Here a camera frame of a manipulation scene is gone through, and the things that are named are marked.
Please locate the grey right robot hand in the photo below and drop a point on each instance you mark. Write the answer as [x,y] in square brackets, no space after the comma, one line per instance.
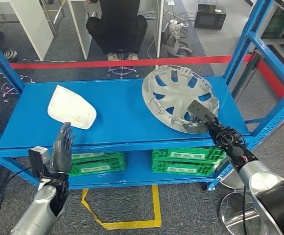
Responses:
[197,128]

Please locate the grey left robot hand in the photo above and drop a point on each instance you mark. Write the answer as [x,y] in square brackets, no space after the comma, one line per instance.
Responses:
[61,159]

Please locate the silver plastic wheel hubcap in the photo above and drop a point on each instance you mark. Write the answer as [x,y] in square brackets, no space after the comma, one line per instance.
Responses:
[176,95]

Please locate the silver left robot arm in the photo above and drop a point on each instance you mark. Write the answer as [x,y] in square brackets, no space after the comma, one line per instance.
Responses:
[34,211]

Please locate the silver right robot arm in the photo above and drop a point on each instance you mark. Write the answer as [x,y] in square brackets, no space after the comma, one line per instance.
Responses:
[259,175]

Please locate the white plastic cover part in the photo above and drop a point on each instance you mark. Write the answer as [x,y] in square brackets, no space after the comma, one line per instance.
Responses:
[71,108]

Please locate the grey workbench dark legs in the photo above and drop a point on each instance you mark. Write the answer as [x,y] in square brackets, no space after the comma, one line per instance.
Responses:
[245,74]

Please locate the blue metal shelf rack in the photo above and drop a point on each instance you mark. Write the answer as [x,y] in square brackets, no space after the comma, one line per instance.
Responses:
[122,113]

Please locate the chrome stanchion with round base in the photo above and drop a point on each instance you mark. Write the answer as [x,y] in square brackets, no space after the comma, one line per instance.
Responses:
[229,181]
[229,217]

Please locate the grey bag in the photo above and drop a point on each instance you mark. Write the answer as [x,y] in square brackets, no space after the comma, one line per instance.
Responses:
[170,43]

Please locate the yellow floor tape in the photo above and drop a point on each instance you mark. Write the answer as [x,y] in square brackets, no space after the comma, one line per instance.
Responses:
[156,204]

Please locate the red barrier belt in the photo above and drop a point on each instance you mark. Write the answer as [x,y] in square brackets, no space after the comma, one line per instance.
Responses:
[83,65]
[272,79]

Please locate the white power strip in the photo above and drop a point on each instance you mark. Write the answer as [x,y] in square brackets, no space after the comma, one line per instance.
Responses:
[176,23]

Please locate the black microwave oven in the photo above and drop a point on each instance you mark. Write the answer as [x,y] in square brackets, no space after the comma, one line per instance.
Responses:
[209,18]

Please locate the black round stool chrome base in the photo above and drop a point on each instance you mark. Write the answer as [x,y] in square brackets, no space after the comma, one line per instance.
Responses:
[122,71]

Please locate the black ribbed stool seat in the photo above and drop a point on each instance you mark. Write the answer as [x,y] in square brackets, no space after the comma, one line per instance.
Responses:
[4,55]

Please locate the white desk panel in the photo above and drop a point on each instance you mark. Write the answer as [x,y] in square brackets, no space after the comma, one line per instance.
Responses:
[30,26]

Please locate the green plastic storage crate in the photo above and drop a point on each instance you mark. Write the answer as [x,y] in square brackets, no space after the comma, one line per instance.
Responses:
[276,22]

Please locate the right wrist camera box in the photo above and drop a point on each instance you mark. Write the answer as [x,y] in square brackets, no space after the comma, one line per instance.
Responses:
[200,112]

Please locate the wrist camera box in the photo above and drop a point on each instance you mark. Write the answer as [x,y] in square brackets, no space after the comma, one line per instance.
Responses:
[200,112]
[35,161]

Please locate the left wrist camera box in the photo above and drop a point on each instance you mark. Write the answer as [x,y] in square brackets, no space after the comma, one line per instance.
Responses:
[35,161]

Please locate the grey metal frame legs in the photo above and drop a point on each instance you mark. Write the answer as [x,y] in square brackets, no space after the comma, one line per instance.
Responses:
[52,18]

